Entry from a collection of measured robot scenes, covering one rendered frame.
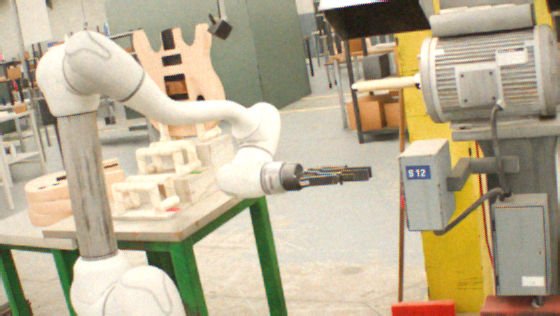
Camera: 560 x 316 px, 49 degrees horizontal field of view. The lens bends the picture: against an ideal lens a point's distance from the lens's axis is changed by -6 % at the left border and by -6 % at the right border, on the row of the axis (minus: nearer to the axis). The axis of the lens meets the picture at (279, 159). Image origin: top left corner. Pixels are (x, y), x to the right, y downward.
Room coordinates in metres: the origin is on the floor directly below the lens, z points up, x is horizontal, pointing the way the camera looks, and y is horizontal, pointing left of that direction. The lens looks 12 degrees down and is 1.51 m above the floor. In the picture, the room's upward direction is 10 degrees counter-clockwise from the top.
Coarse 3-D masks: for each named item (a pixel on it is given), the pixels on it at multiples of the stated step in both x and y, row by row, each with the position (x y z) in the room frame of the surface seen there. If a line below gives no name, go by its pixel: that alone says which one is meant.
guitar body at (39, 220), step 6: (126, 192) 2.45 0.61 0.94; (30, 210) 2.43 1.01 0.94; (30, 216) 2.38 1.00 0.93; (36, 216) 2.33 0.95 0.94; (42, 216) 2.31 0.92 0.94; (48, 216) 2.31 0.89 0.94; (54, 216) 2.31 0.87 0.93; (60, 216) 2.31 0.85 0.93; (66, 216) 2.32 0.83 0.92; (36, 222) 2.34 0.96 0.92; (42, 222) 2.32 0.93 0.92; (48, 222) 2.31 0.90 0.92; (54, 222) 2.31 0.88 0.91
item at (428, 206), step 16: (416, 144) 1.64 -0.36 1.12; (432, 144) 1.61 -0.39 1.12; (448, 144) 1.64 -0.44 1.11; (400, 160) 1.55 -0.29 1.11; (416, 160) 1.53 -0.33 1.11; (432, 160) 1.51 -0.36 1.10; (448, 160) 1.62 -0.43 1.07; (400, 176) 1.57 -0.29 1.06; (416, 176) 1.53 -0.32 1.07; (432, 176) 1.51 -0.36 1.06; (416, 192) 1.54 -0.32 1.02; (432, 192) 1.52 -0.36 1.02; (448, 192) 1.58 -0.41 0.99; (496, 192) 1.61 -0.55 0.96; (416, 208) 1.54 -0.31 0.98; (432, 208) 1.52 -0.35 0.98; (448, 208) 1.57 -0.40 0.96; (416, 224) 1.54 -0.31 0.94; (432, 224) 1.52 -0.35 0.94; (448, 224) 1.63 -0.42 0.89
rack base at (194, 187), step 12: (168, 168) 2.38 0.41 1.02; (204, 168) 2.27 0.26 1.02; (180, 180) 2.16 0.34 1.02; (192, 180) 2.17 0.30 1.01; (204, 180) 2.23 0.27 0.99; (144, 192) 2.25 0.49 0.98; (180, 192) 2.16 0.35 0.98; (192, 192) 2.16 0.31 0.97; (204, 192) 2.21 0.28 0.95; (192, 204) 2.15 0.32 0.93
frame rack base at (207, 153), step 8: (224, 136) 2.39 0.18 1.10; (200, 144) 2.31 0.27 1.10; (208, 144) 2.29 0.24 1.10; (216, 144) 2.32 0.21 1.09; (224, 144) 2.37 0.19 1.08; (184, 152) 2.34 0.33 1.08; (200, 152) 2.30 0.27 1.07; (208, 152) 2.29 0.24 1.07; (216, 152) 2.31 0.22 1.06; (224, 152) 2.36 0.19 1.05; (232, 152) 2.40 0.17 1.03; (168, 160) 2.38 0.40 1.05; (184, 160) 2.34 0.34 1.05; (200, 160) 2.31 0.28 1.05; (208, 160) 2.29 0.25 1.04; (216, 160) 2.31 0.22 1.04; (224, 160) 2.35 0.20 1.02; (232, 160) 2.39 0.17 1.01; (216, 168) 2.30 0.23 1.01; (216, 176) 2.29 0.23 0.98
